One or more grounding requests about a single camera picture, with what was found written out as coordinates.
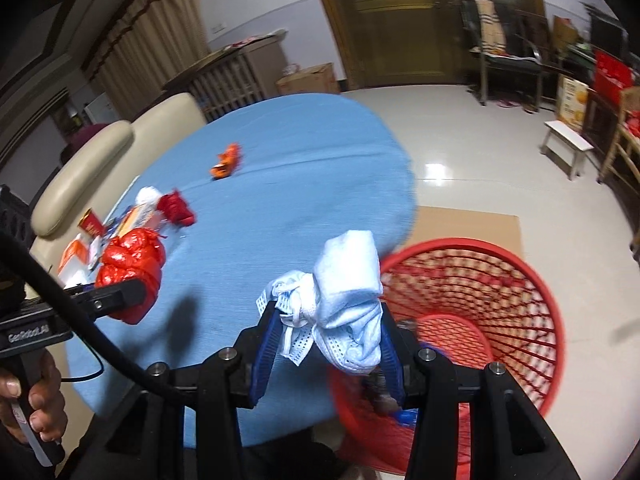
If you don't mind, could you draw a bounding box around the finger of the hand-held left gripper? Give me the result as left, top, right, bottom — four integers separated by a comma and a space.
75, 279, 147, 322

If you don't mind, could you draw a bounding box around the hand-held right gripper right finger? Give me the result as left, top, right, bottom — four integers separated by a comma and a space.
381, 303, 576, 480

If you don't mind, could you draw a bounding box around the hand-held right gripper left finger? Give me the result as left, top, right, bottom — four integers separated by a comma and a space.
75, 300, 281, 480

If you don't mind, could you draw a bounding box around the red plastic bag bundle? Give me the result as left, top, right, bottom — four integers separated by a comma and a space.
95, 227, 167, 325

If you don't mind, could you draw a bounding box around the blue face mask bundle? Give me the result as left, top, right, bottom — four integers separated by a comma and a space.
256, 230, 384, 376

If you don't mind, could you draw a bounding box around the red plastic mesh basket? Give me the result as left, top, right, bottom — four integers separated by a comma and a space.
327, 239, 566, 476

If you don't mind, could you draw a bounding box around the orange packet bundle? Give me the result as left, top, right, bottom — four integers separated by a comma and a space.
209, 143, 243, 181

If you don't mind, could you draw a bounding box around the person's left hand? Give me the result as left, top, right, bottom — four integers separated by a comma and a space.
0, 357, 69, 444

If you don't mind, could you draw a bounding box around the orange and white box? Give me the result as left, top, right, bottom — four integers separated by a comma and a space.
57, 232, 108, 288

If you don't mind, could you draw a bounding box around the small red box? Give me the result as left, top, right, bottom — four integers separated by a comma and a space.
80, 208, 107, 237

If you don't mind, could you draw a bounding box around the orange and white packet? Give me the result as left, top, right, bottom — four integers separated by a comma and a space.
116, 204, 165, 237

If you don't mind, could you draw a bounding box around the red crumpled wrapper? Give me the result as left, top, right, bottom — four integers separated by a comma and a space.
157, 189, 197, 227

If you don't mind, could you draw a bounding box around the beige leather sofa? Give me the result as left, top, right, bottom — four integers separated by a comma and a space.
30, 92, 208, 291

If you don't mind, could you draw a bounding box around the flat cardboard sheet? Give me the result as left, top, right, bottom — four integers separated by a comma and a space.
400, 205, 524, 263

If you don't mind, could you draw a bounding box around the maroon cloth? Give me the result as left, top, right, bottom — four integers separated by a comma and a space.
62, 122, 118, 163

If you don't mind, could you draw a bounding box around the blue tablecloth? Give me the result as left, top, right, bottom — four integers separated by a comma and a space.
65, 92, 418, 448

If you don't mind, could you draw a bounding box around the radiator cover cabinet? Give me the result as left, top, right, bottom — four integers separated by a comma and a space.
165, 30, 289, 123

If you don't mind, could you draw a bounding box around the beige curtain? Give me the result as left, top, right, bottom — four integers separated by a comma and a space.
82, 0, 211, 121

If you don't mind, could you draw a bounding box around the white small stool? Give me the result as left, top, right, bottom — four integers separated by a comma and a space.
539, 120, 595, 181

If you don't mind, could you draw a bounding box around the orange printed carton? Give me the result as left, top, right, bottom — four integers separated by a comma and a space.
556, 75, 589, 133

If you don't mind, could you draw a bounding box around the wooden chair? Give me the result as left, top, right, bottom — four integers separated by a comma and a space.
597, 85, 640, 186

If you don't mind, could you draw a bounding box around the dark metal chair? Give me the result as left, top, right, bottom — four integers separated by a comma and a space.
460, 0, 547, 107

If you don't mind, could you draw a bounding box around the wooden double door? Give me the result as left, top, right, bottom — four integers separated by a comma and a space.
305, 0, 547, 93

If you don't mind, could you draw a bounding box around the striped beige scarf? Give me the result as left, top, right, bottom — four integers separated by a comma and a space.
475, 0, 507, 56

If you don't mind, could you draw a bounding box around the red gift box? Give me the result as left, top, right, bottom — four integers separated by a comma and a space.
594, 50, 637, 92

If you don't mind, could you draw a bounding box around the tall brown cardboard box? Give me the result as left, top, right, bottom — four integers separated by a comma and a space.
552, 16, 582, 52

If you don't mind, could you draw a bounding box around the black television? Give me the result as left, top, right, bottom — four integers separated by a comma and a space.
590, 7, 627, 61

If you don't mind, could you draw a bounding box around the black cable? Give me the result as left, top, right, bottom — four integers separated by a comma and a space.
0, 230, 198, 393

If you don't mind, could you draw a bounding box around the white flat strap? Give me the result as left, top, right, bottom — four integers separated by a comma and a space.
14, 399, 52, 467

